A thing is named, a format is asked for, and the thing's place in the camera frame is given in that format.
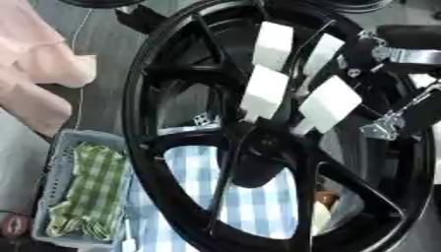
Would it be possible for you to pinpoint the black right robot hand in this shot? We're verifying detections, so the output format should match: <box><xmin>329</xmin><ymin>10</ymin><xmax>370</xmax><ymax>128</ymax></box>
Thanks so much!
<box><xmin>338</xmin><ymin>24</ymin><xmax>441</xmax><ymax>143</ymax></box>

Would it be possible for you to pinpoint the red round object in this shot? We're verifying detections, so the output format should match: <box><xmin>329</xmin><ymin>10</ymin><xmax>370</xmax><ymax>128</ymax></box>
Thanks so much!
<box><xmin>0</xmin><ymin>213</ymin><xmax>32</xmax><ymax>239</ymax></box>

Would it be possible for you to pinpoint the white flat-head pin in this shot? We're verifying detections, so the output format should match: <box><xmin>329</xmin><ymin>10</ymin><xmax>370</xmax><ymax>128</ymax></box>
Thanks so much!
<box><xmin>289</xmin><ymin>75</ymin><xmax>365</xmax><ymax>137</ymax></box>

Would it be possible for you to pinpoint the brown and yellow object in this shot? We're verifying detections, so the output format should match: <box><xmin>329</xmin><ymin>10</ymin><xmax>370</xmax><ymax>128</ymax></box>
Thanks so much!
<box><xmin>311</xmin><ymin>191</ymin><xmax>342</xmax><ymax>238</ymax></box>

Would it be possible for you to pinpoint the thin grey cable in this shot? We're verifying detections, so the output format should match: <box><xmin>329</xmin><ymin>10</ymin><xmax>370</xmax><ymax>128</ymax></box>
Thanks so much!
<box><xmin>69</xmin><ymin>7</ymin><xmax>95</xmax><ymax>131</ymax></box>

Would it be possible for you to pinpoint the person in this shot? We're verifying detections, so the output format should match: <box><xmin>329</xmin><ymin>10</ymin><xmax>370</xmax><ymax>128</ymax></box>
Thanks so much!
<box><xmin>0</xmin><ymin>0</ymin><xmax>98</xmax><ymax>138</ymax></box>

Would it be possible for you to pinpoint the black round tyre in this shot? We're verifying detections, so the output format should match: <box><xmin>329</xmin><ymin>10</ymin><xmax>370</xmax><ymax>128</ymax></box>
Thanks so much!
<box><xmin>308</xmin><ymin>0</ymin><xmax>400</xmax><ymax>15</ymax></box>

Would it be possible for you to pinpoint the grey plastic basket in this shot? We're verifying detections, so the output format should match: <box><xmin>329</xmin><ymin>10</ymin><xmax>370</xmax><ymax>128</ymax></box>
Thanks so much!
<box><xmin>29</xmin><ymin>128</ymin><xmax>138</xmax><ymax>252</ymax></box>

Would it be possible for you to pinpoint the green white checked cloth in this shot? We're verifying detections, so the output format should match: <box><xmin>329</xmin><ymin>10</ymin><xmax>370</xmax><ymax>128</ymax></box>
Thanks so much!
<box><xmin>44</xmin><ymin>141</ymin><xmax>133</xmax><ymax>243</ymax></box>

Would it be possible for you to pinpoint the black spoked wheel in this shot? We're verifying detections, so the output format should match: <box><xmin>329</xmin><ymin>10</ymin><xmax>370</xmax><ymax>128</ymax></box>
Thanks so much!
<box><xmin>120</xmin><ymin>0</ymin><xmax>440</xmax><ymax>252</ymax></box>

